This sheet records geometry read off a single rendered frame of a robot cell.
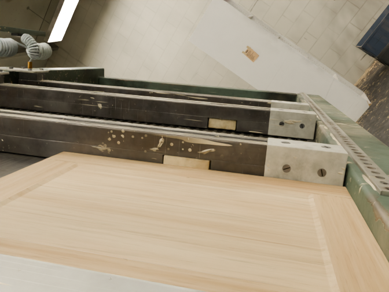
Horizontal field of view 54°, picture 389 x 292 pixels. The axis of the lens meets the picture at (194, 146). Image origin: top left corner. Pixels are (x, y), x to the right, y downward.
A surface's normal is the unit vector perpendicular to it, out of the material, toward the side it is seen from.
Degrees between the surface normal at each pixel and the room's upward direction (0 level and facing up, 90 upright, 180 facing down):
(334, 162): 90
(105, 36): 90
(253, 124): 90
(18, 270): 60
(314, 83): 90
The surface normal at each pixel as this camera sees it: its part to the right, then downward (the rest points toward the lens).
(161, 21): -0.28, 0.32
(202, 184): 0.07, -0.97
